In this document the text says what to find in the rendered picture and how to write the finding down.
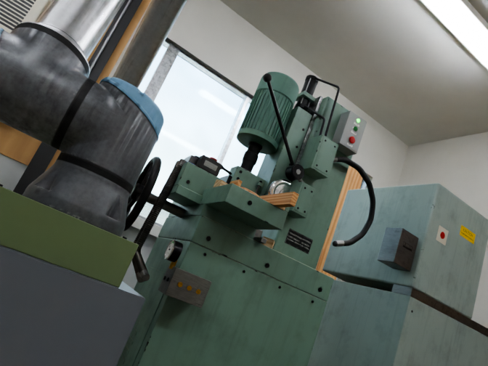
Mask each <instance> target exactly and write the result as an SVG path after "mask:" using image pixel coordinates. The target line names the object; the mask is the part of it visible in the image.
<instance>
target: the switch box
mask: <svg viewBox="0 0 488 366"><path fill-rule="evenodd" d="M357 118H358V119H360V122H359V123H357V122H356V119H357ZM354 122H355V123H357V124H359V126H357V125H355V124H354ZM366 124H367V121H365V120H364V119H362V118H360V117H359V116H358V115H357V114H355V113H353V112H352V111H351V110H350V111H348V112H345V113H342V114H341V117H340V120H339V122H338V125H337V128H336V130H335V134H334V137H333V140H332V141H334V142H335V143H337V144H338V145H339V146H338V150H339V151H340V152H342V153H343V154H344V155H347V156H349V155H355V154H357V151H358V149H359V145H360V142H361V140H362V135H363V133H364V130H365V127H366ZM354 126H356V127H357V128H358V130H357V131H354V130H353V127H354ZM351 131H353V132H355V133H356V134H357V135H355V134H353V133H351ZM350 137H354V138H355V143H353V144H352V143H351V142H350V141H349V138H350ZM347 142H348V143H349V144H351V145H353V147H350V146H349V145H347Z"/></svg>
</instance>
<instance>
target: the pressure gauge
mask: <svg viewBox="0 0 488 366"><path fill-rule="evenodd" d="M169 246H170V247H169ZM169 248H170V250H169ZM182 249H183V245H182V243H180V242H178V241H176V240H172V241H171V242H170V243H169V244H168V247H167V249H166V252H165V254H164V259H166V260H168V261H171V264H170V266H169V269H172V268H173V267H175V266H176V263H177V259H178V258H179V257H180V255H181V252H182Z"/></svg>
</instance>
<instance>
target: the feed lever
mask: <svg viewBox="0 0 488 366"><path fill-rule="evenodd" d="M263 80H264V82H266V83H267V86H268V88H269V93H270V95H271V98H272V103H273V105H274V110H275V112H276V116H277V120H278V123H279V126H280V130H281V133H282V137H283V140H284V143H285V148H286V150H287V153H288V157H289V161H290V166H289V167H287V168H286V170H285V175H286V177H287V178H288V179H289V180H291V181H294V180H298V182H304V181H303V180H302V178H303V177H304V168H303V167H302V166H301V165H299V164H296V165H294V162H293V158H292V155H291V152H290V148H289V144H288V141H287V137H286V135H285V130H284V127H283V124H282V120H281V117H280V113H279V110H278V107H277V103H276V99H275V95H274V92H273V90H272V85H271V82H270V81H271V80H272V76H271V75H270V74H269V73H265V74H264V76H263Z"/></svg>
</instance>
